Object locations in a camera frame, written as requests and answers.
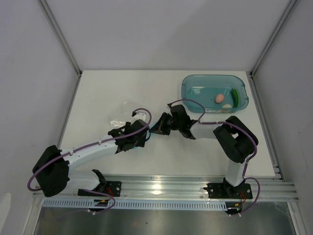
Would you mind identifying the brown egg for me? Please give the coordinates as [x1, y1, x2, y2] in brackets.
[215, 94, 224, 104]

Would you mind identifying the white slotted cable duct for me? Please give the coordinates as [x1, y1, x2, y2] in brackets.
[43, 198, 227, 211]

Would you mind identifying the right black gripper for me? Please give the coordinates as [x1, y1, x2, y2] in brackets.
[149, 112, 182, 136]

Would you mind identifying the blue plastic tub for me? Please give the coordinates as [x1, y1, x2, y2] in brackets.
[181, 74, 249, 113]

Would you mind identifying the left aluminium corner post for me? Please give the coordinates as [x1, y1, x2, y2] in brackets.
[37, 0, 82, 77]

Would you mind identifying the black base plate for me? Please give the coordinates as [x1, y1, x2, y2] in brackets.
[203, 183, 253, 199]
[78, 181, 122, 197]

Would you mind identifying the clear zip top bag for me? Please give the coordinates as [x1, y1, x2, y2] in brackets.
[107, 98, 155, 150]

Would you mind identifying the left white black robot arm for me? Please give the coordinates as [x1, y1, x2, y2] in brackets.
[32, 119, 149, 197]

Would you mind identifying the aluminium corner post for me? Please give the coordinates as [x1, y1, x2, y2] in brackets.
[249, 0, 300, 79]
[37, 0, 82, 77]

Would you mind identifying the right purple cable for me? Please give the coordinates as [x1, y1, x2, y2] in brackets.
[167, 99, 260, 216]

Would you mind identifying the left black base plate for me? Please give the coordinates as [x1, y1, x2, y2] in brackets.
[78, 181, 122, 197]

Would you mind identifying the right aluminium side rail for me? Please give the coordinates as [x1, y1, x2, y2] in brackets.
[246, 72, 285, 182]

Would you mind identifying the right aluminium corner post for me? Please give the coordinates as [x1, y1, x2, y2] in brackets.
[249, 0, 300, 79]

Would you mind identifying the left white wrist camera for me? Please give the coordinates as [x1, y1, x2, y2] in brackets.
[131, 110, 149, 124]

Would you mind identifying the green cucumber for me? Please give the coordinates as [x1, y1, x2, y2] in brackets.
[231, 89, 239, 108]

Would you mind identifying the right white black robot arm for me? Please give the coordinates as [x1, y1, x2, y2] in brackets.
[150, 105, 258, 198]

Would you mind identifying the white egg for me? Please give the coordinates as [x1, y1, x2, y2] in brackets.
[222, 104, 232, 108]

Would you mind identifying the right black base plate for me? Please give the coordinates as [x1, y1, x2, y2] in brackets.
[203, 183, 253, 199]

